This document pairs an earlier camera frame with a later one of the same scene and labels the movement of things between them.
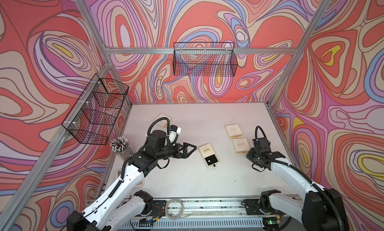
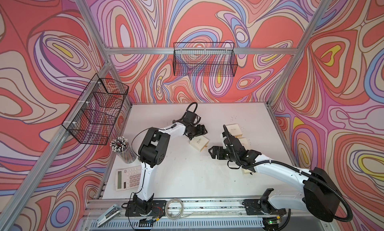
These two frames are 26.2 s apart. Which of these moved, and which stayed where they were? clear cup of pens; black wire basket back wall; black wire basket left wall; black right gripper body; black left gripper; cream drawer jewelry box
Moved: black left gripper; black right gripper body
Stayed: black wire basket back wall; black wire basket left wall; clear cup of pens; cream drawer jewelry box
